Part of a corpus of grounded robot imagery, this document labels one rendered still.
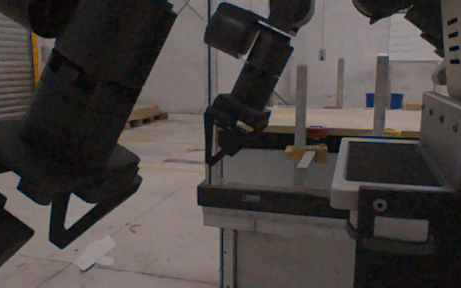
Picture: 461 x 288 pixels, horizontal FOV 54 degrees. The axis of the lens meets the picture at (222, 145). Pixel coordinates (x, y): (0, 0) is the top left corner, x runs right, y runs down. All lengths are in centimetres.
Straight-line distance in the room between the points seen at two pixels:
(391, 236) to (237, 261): 169
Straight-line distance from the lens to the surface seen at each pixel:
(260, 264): 200
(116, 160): 31
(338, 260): 194
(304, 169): 130
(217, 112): 64
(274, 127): 176
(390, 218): 35
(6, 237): 25
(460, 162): 37
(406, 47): 870
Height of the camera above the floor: 113
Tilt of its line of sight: 10 degrees down
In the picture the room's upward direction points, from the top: straight up
